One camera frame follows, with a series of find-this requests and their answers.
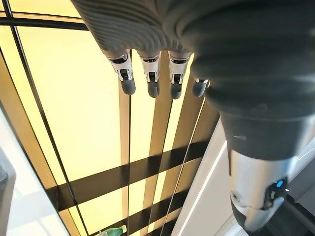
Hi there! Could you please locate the backlit yellow cabinet, black frame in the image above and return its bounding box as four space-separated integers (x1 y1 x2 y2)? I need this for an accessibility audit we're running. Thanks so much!
0 0 222 236

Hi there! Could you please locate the black appliance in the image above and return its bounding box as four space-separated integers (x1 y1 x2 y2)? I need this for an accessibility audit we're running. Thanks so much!
267 190 315 236

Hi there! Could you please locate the grey appliance corner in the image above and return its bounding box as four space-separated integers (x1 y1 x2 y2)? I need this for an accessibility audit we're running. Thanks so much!
0 147 17 223

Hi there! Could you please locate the white cabinet panel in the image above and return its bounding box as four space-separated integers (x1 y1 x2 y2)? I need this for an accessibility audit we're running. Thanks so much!
170 117 234 236

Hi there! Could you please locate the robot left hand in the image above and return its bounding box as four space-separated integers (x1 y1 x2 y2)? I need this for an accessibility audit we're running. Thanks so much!
71 0 315 234

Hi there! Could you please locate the green plastic bottle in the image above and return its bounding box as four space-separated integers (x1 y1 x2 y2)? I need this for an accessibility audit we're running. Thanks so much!
98 224 127 236

